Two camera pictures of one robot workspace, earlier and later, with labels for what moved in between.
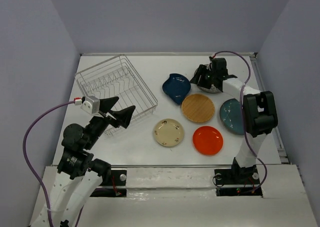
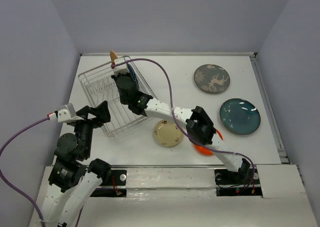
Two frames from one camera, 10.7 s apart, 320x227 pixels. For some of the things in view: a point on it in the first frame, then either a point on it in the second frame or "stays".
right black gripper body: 207,79 → 119,75
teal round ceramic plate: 230,116 stays
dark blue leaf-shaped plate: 176,87 → 132,73
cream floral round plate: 168,132 stays
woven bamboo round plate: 198,108 → 113,56
